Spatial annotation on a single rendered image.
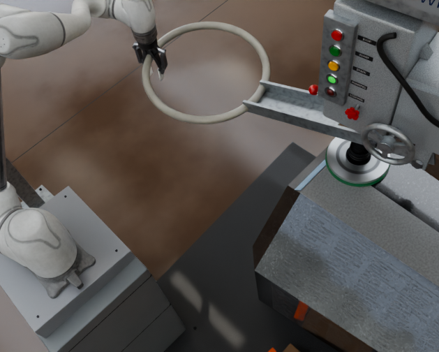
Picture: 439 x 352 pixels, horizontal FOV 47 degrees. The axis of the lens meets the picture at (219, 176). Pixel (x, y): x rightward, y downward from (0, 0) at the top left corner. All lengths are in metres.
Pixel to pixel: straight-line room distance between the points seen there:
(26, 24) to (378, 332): 1.37
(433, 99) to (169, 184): 1.81
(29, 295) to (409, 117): 1.26
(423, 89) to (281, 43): 2.18
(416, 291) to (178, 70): 2.18
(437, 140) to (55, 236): 1.09
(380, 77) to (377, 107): 0.11
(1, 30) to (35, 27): 0.08
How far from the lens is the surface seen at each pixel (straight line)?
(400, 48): 1.22
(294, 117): 1.71
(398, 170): 1.82
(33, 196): 2.87
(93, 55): 3.61
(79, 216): 1.84
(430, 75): 1.31
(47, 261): 1.60
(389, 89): 1.32
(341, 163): 1.77
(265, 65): 1.95
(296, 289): 1.82
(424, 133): 1.40
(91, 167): 3.02
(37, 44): 1.38
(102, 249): 1.74
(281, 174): 2.76
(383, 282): 1.70
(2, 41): 1.36
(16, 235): 1.55
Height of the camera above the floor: 2.38
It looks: 58 degrees down
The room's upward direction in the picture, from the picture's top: 12 degrees counter-clockwise
